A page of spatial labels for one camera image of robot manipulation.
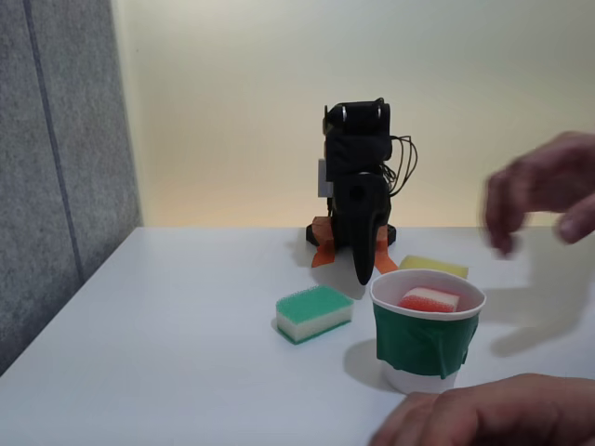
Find grey felt partition panel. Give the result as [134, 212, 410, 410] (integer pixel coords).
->
[0, 0, 143, 377]

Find person's right hand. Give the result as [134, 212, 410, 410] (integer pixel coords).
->
[478, 131, 595, 259]

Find red and white sponge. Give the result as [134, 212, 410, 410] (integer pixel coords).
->
[397, 286, 461, 314]

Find orange tape strip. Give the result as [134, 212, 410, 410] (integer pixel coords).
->
[310, 216, 337, 269]
[373, 225, 401, 276]

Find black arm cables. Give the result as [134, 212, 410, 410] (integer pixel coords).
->
[378, 133, 420, 199]

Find person's left hand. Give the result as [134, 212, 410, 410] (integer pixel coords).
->
[369, 373, 595, 446]

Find yellow sponge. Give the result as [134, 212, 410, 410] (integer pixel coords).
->
[399, 254, 469, 282]

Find white paper cup green tape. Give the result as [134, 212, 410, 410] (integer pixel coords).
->
[369, 269, 488, 397]

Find green and white sponge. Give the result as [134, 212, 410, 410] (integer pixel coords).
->
[271, 283, 355, 347]

